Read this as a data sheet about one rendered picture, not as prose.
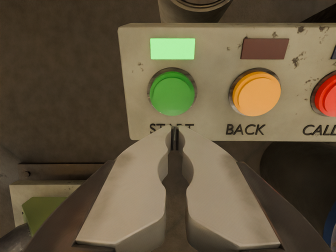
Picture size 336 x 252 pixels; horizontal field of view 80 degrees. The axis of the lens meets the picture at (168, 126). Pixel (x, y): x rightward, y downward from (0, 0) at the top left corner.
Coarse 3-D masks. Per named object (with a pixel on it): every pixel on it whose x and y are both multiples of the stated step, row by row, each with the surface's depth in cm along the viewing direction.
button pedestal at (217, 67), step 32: (128, 32) 16; (160, 32) 16; (192, 32) 16; (224, 32) 16; (256, 32) 16; (288, 32) 16; (320, 32) 16; (128, 64) 17; (160, 64) 17; (192, 64) 17; (224, 64) 17; (256, 64) 17; (288, 64) 17; (320, 64) 17; (128, 96) 19; (224, 96) 19; (288, 96) 19; (128, 128) 21; (192, 128) 20; (224, 128) 20; (256, 128) 20; (288, 128) 20; (320, 128) 20
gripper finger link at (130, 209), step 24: (144, 144) 11; (168, 144) 12; (120, 168) 9; (144, 168) 9; (120, 192) 8; (144, 192) 8; (96, 216) 7; (120, 216) 7; (144, 216) 7; (96, 240) 6; (120, 240) 6; (144, 240) 7
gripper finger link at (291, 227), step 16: (256, 176) 9; (256, 192) 8; (272, 192) 8; (272, 208) 7; (288, 208) 7; (272, 224) 7; (288, 224) 7; (304, 224) 7; (288, 240) 6; (304, 240) 6; (320, 240) 6
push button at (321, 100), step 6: (330, 78) 17; (324, 84) 18; (330, 84) 17; (318, 90) 18; (324, 90) 17; (330, 90) 17; (318, 96) 18; (324, 96) 18; (330, 96) 17; (318, 102) 18; (324, 102) 18; (330, 102) 18; (318, 108) 19; (324, 108) 18; (330, 108) 18; (330, 114) 19
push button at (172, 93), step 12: (168, 72) 17; (156, 84) 17; (168, 84) 17; (180, 84) 17; (156, 96) 18; (168, 96) 18; (180, 96) 18; (192, 96) 18; (156, 108) 19; (168, 108) 18; (180, 108) 18
